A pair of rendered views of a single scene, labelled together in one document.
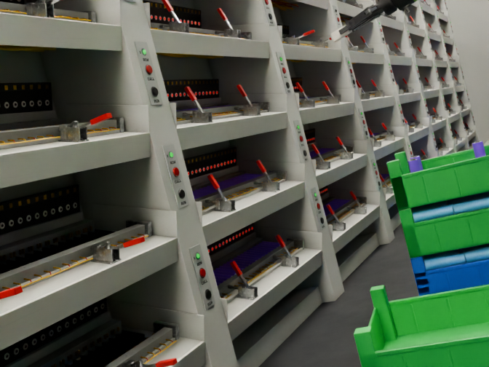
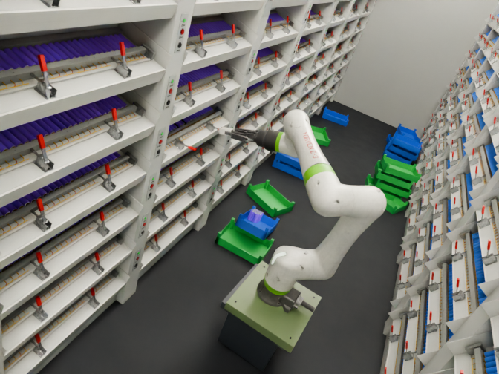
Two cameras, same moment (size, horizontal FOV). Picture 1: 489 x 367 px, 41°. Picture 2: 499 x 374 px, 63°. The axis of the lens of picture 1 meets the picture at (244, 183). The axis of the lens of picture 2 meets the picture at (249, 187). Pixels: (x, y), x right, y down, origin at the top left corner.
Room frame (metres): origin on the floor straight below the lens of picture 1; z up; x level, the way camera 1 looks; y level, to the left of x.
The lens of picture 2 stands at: (0.55, -0.27, 1.61)
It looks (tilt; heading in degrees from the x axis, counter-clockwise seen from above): 32 degrees down; 348
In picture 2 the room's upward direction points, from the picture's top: 20 degrees clockwise
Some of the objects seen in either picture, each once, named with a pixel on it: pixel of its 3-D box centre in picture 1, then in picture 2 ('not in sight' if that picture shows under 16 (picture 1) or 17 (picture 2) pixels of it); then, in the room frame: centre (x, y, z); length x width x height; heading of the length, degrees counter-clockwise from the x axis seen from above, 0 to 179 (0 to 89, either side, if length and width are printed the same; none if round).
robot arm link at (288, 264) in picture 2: not in sight; (286, 268); (1.76, -0.80, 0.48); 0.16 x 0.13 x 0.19; 102
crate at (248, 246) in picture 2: not in sight; (245, 240); (2.41, -0.76, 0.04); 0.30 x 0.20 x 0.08; 64
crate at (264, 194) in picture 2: not in sight; (270, 197); (2.94, -0.96, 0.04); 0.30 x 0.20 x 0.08; 39
